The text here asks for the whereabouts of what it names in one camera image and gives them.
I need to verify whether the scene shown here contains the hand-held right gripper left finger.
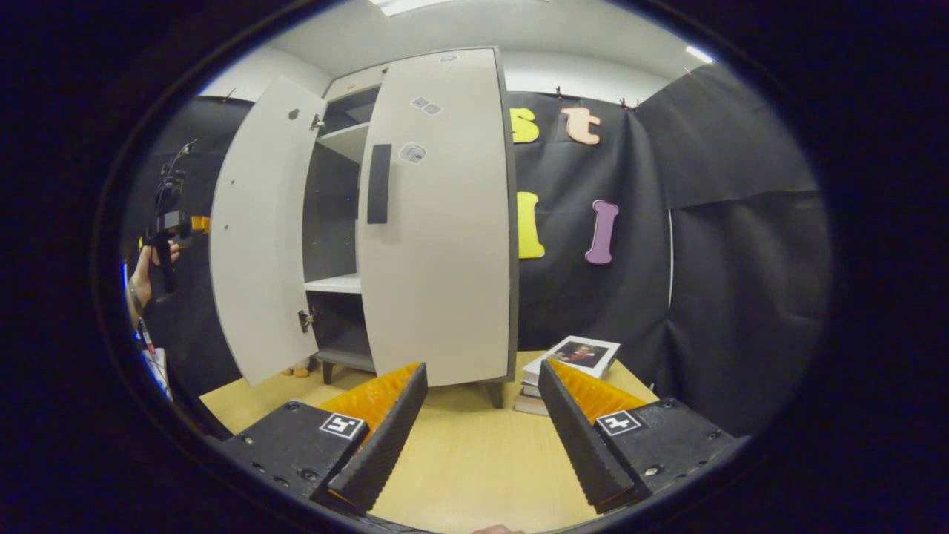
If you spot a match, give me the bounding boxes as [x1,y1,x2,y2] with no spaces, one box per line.
[219,362,429,516]

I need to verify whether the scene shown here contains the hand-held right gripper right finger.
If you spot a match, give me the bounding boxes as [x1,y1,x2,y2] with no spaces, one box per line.
[537,359,751,515]

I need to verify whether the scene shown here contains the white cabinet door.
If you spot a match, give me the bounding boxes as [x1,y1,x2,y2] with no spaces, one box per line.
[209,76,328,386]
[356,47,514,388]

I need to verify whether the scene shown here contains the white and grey cabinet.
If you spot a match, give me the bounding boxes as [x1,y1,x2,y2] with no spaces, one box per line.
[300,63,520,409]

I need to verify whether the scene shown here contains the white cabinet drawer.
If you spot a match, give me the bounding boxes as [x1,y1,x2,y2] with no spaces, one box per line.
[324,63,390,102]

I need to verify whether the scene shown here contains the white printed papers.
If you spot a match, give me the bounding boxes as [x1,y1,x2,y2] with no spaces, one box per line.
[142,343,173,402]

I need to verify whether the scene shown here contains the black backdrop cloth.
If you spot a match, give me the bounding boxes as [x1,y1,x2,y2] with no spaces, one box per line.
[122,63,831,438]

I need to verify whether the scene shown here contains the large ceiling light panel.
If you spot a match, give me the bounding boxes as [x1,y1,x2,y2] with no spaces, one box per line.
[368,0,460,17]

